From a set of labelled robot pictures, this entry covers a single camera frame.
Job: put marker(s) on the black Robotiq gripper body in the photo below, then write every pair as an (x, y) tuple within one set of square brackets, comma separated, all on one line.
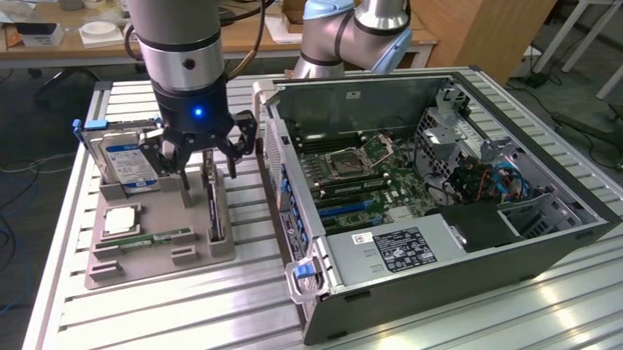
[(195, 109)]

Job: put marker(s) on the green GPU with black shroud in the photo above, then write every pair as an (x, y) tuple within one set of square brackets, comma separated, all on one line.
[(216, 204)]

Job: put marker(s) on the hard disk with blue label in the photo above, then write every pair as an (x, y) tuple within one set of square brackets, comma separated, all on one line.
[(124, 164)]

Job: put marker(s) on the blue disk caddy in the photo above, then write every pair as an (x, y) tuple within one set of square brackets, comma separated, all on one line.
[(95, 124)]

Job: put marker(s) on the silver CPU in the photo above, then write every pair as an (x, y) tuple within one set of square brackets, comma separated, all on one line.
[(120, 220)]

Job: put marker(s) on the CPU socket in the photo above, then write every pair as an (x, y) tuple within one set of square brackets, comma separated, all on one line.
[(348, 162)]

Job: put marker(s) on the green RAM stick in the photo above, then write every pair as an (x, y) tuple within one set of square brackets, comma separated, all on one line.
[(145, 237)]

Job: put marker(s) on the black round lamp base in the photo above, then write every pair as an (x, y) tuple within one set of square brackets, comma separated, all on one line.
[(228, 17)]

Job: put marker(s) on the white square dish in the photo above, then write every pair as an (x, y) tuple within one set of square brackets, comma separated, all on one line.
[(101, 38)]

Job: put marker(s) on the black expansion slot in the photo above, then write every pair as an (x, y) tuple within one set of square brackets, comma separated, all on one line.
[(349, 197)]

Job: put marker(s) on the white papers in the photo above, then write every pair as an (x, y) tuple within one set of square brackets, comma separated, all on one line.
[(279, 33)]

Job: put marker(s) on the silver socket cover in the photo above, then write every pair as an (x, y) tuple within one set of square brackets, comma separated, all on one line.
[(379, 147)]

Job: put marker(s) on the grey parts rack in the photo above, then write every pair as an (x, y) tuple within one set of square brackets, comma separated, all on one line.
[(145, 266)]

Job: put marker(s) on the wooden desk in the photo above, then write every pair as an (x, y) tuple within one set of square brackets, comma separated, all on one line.
[(59, 51)]

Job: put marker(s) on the brown cardboard box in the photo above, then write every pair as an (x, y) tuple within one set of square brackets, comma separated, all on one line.
[(292, 14)]

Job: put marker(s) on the green motherboard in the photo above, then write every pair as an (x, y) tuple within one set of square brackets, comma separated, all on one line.
[(399, 186)]

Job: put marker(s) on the white tape roll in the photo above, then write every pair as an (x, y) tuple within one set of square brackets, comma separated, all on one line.
[(95, 3)]

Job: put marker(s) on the white box with dark lid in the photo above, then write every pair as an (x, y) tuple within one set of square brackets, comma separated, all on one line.
[(41, 38)]

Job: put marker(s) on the grey cup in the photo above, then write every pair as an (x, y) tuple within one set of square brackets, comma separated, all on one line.
[(72, 4)]

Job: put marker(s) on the silver chipset heatsink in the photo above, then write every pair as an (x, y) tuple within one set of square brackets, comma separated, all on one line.
[(403, 213)]

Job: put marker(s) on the blue case latch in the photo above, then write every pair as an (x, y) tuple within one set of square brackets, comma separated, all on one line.
[(303, 271)]

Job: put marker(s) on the silver perforated disk bay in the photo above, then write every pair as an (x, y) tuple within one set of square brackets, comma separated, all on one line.
[(447, 142)]

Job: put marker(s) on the grey power supply unit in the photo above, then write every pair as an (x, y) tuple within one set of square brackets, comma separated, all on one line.
[(349, 266)]

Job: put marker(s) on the orange cardboard box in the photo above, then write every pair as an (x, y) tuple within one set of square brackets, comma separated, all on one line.
[(9, 38)]

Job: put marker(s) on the black plastic box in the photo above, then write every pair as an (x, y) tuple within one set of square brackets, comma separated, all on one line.
[(476, 226)]

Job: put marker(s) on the wooden cabinet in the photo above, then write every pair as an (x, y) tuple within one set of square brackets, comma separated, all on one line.
[(487, 36)]

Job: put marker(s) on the black open PC case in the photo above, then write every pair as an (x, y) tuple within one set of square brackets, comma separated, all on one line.
[(437, 291)]

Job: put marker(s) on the black power adapter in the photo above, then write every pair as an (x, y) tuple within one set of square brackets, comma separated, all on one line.
[(537, 80)]

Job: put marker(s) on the grey disk bay bracket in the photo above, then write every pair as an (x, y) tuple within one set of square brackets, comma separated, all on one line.
[(535, 218)]

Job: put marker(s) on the white metal table frame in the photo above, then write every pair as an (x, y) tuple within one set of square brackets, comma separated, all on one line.
[(579, 36)]

